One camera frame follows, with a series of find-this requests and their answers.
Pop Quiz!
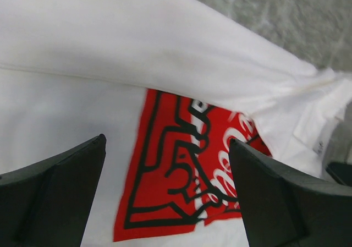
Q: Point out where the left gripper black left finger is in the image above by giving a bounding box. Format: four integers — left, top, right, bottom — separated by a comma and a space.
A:
1, 134, 106, 246

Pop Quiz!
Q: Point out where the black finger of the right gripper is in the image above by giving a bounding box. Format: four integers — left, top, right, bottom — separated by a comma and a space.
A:
326, 162, 352, 186

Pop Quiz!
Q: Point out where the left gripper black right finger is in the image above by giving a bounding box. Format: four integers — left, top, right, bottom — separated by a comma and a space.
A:
229, 139, 351, 246

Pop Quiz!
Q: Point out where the white t-shirt red print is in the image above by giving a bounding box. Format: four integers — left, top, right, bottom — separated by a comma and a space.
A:
1, 0, 351, 246

